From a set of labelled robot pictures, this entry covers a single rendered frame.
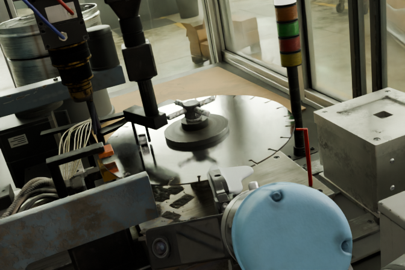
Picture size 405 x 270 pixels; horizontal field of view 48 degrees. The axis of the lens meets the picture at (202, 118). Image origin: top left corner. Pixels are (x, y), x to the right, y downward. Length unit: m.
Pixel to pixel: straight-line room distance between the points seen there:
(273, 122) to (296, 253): 0.48
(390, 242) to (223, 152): 0.26
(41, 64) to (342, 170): 0.86
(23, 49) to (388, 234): 1.04
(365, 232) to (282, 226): 0.53
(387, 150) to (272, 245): 0.52
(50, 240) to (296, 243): 0.36
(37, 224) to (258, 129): 0.37
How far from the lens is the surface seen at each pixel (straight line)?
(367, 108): 0.91
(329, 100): 1.24
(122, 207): 0.58
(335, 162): 0.90
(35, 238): 0.59
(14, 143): 1.11
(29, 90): 0.91
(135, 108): 0.75
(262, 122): 0.77
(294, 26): 0.94
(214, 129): 0.74
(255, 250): 0.30
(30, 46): 1.34
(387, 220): 0.65
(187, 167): 0.67
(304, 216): 0.30
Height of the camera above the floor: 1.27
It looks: 23 degrees down
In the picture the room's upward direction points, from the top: 11 degrees counter-clockwise
